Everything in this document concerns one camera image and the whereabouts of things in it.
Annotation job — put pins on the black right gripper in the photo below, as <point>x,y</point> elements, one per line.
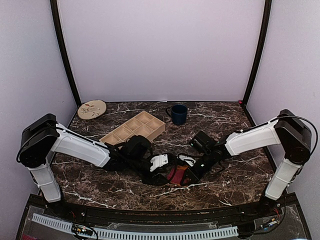
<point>191,176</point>

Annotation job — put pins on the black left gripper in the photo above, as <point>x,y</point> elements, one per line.
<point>155,177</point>

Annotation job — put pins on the purple striped sock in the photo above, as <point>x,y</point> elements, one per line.
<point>176,174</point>

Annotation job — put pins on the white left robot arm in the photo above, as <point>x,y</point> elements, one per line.
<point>46,136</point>

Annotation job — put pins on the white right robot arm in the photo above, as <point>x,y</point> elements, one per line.
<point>297,136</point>

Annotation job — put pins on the wooden compartment tray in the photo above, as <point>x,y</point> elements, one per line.
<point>143,124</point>

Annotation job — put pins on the dark blue mug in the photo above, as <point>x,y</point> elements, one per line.
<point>177,113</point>

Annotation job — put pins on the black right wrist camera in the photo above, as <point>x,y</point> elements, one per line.
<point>202,143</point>

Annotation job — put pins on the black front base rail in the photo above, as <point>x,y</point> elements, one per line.
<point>288,210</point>

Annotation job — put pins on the white slotted cable duct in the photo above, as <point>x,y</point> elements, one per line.
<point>121,231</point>

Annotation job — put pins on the right black frame post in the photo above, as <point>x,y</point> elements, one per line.
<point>258,53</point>

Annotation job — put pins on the black frame post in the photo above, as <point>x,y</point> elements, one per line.
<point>258,53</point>
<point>63,51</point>

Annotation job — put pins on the left black frame post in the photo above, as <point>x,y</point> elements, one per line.
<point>63,51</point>

